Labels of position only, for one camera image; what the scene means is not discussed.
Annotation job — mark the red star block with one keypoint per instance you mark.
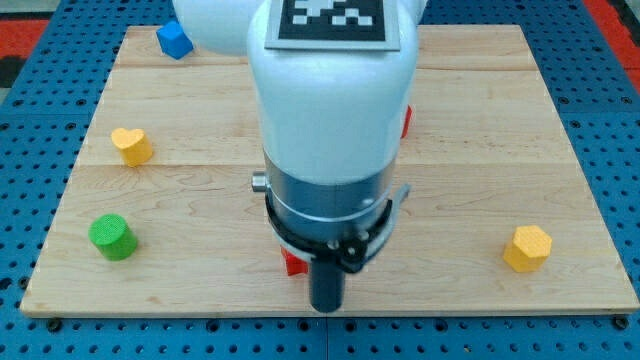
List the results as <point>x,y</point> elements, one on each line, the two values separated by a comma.
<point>293,264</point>

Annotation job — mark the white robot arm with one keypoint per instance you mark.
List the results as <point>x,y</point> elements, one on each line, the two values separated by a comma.
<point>333,81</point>

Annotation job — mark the red block behind arm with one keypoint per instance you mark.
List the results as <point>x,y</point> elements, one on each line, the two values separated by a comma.
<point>407,120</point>

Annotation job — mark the yellow hexagon block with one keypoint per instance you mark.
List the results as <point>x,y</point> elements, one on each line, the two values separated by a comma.
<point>528,249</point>

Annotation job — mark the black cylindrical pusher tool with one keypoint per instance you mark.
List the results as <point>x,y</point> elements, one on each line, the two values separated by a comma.
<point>326,288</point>

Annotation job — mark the black white fiducial marker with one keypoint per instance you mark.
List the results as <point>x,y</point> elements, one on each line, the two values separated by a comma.
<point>334,25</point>

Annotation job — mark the wooden board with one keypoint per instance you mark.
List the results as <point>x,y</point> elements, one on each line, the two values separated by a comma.
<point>485,153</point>

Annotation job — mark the yellow heart block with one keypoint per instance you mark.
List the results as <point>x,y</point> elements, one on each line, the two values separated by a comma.
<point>133,145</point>

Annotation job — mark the blue cube block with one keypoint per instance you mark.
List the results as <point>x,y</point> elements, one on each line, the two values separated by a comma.
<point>173,40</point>

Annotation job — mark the green cylinder block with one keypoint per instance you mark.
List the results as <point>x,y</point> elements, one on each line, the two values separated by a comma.
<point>112,237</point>

